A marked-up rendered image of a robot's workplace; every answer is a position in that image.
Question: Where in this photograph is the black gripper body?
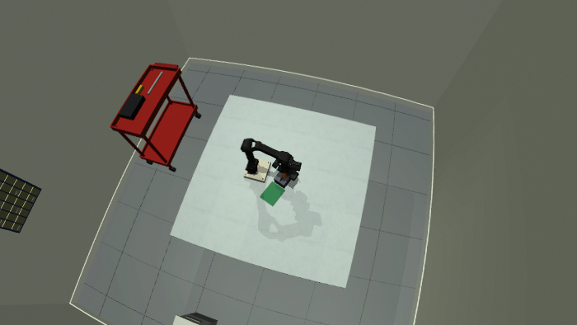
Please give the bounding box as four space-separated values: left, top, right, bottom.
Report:
272 160 299 181

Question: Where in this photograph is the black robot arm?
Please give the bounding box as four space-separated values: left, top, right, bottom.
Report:
241 138 302 174

